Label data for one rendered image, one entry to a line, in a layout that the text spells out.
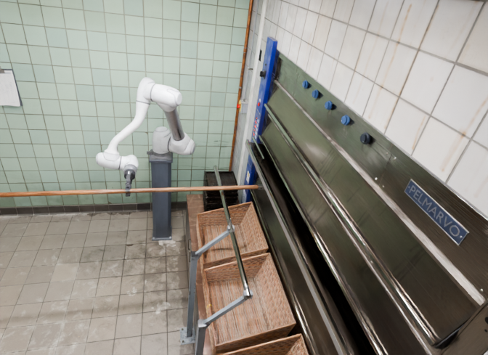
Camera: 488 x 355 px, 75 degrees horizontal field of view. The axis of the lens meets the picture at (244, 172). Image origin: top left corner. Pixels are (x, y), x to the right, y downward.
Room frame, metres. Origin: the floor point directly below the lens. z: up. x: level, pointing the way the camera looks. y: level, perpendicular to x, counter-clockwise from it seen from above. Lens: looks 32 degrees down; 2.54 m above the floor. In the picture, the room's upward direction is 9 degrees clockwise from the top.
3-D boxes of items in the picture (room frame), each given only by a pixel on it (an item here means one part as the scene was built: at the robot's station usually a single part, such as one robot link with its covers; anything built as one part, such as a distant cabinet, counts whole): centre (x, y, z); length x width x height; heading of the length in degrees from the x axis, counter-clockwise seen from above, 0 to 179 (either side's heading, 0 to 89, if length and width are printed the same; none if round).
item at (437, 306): (1.41, -0.38, 1.80); 1.79 x 0.11 x 0.19; 17
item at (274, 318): (1.30, -0.13, 0.72); 0.56 x 0.49 x 0.28; 18
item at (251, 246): (1.87, 0.04, 0.72); 0.56 x 0.49 x 0.28; 16
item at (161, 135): (2.49, 0.77, 1.17); 0.18 x 0.16 x 0.22; 79
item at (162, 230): (2.49, 0.78, 0.50); 0.21 x 0.21 x 1.00; 15
